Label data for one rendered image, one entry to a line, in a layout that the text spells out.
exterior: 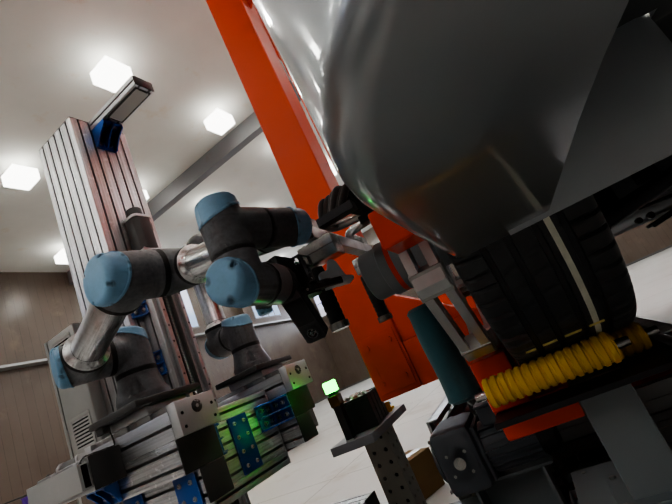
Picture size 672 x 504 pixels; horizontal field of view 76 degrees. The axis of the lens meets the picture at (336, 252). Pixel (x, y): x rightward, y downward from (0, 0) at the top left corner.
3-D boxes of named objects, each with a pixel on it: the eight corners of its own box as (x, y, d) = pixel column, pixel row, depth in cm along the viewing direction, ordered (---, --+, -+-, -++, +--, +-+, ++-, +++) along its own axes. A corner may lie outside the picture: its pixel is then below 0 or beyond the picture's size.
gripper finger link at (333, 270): (350, 252, 92) (314, 261, 86) (362, 276, 90) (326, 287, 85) (344, 258, 94) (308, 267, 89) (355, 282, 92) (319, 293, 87)
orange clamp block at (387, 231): (434, 235, 77) (423, 228, 69) (396, 255, 79) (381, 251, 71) (416, 202, 79) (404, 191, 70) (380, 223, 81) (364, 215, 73)
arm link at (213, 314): (225, 354, 171) (183, 235, 185) (208, 365, 180) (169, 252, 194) (249, 346, 180) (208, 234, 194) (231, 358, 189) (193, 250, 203)
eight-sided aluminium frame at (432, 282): (492, 362, 71) (358, 104, 85) (456, 377, 73) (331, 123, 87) (504, 334, 121) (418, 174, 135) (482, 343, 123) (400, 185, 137)
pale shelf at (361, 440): (375, 442, 142) (371, 432, 143) (333, 458, 147) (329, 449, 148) (406, 410, 181) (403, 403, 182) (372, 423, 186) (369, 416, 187)
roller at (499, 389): (642, 357, 73) (623, 325, 74) (481, 416, 82) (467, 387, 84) (634, 352, 78) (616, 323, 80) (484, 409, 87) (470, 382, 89)
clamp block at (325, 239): (337, 251, 92) (328, 229, 94) (304, 270, 95) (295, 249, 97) (346, 253, 97) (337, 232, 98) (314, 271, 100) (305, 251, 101)
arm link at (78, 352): (110, 383, 127) (177, 279, 97) (52, 400, 115) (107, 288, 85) (98, 348, 131) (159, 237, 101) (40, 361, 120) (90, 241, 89)
